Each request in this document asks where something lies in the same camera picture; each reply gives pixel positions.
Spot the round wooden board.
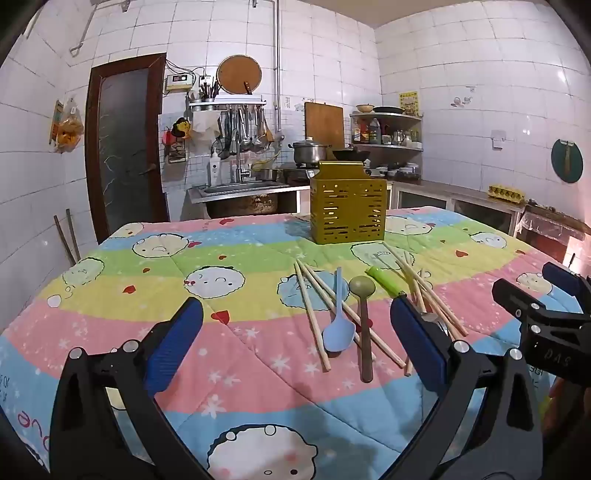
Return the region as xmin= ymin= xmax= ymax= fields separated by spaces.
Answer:
xmin=217 ymin=55 xmax=263 ymax=95

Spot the person's right hand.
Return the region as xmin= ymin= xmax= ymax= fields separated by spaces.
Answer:
xmin=544 ymin=381 xmax=591 ymax=439

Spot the yellow and red cartoon toy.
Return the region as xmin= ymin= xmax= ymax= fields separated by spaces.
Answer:
xmin=165 ymin=117 xmax=192 ymax=148

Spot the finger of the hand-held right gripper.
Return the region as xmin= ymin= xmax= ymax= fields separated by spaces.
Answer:
xmin=542 ymin=262 xmax=591 ymax=315
xmin=492 ymin=278 xmax=591 ymax=330

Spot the stack of bowls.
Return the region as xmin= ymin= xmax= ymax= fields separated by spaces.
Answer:
xmin=369 ymin=161 xmax=422 ymax=182

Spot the metal wall rack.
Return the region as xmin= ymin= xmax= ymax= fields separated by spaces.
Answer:
xmin=187 ymin=95 xmax=269 ymax=112

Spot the green handled metal spoon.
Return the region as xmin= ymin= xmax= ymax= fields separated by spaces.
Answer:
xmin=365 ymin=265 xmax=451 ymax=335

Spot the colourful cartoon printed blanket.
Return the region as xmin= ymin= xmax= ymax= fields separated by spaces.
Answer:
xmin=0 ymin=205 xmax=591 ymax=480

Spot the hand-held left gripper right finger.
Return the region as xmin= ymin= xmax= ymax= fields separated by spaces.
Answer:
xmin=383 ymin=298 xmax=543 ymax=480

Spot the row of hanging metal utensils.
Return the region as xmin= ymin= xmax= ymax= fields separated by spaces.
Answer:
xmin=217 ymin=105 xmax=275 ymax=153

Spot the red box with plastic cover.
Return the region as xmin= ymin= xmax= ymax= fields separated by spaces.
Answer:
xmin=517 ymin=205 xmax=591 ymax=264

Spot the row of condiment bottles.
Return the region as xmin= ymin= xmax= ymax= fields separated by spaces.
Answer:
xmin=352 ymin=117 xmax=421 ymax=146

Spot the brown door with frosted glass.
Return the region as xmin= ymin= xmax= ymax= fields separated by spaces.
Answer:
xmin=85 ymin=53 xmax=169 ymax=243

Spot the steel corner shelf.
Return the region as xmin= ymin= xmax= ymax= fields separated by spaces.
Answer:
xmin=349 ymin=111 xmax=424 ymax=153

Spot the dark green round board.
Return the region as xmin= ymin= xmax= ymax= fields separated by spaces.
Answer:
xmin=551 ymin=138 xmax=584 ymax=184

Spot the wooden stick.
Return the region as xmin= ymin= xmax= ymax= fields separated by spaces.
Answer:
xmin=66 ymin=209 xmax=83 ymax=261
xmin=53 ymin=215 xmax=77 ymax=266

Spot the gas stove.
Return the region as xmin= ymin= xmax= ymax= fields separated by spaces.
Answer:
xmin=281 ymin=161 xmax=384 ymax=180

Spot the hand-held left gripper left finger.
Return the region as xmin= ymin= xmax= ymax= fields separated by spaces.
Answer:
xmin=50 ymin=298 xmax=208 ymax=480

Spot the olive spoon with brown handle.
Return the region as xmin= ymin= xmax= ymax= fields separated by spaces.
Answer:
xmin=348 ymin=275 xmax=377 ymax=384

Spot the steel pot with lid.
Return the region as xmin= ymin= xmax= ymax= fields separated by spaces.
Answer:
xmin=288 ymin=137 xmax=333 ymax=164

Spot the white hanging cloth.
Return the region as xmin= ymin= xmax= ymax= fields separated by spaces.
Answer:
xmin=191 ymin=113 xmax=222 ymax=139

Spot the kitchen counter cabinet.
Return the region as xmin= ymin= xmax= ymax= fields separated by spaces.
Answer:
xmin=385 ymin=178 xmax=527 ymax=236

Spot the metal wall rail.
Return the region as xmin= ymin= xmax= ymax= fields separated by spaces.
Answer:
xmin=69 ymin=0 xmax=127 ymax=56

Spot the yellow perforated utensil holder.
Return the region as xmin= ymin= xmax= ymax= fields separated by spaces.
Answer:
xmin=310 ymin=161 xmax=387 ymax=244

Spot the light blue plastic spoon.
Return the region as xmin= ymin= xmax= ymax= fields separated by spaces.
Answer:
xmin=322 ymin=266 xmax=357 ymax=354

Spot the plastic bag of oranges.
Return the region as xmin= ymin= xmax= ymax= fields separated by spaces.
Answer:
xmin=54 ymin=99 xmax=85 ymax=153

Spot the vertical metal pipe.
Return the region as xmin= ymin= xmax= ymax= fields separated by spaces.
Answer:
xmin=272 ymin=0 xmax=282 ymax=144

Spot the steel sink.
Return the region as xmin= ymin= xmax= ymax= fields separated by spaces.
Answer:
xmin=189 ymin=180 xmax=296 ymax=217

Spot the colourful wall calendar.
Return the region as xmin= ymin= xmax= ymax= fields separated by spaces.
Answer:
xmin=48 ymin=99 xmax=63 ymax=144

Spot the yellow egg tray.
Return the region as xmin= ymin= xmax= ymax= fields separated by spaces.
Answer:
xmin=488 ymin=185 xmax=527 ymax=202

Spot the rectangular wooden cutting board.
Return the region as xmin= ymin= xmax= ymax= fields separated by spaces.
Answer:
xmin=304 ymin=102 xmax=345 ymax=147

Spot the metal faucet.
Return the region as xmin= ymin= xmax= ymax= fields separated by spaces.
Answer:
xmin=235 ymin=138 xmax=252 ymax=183

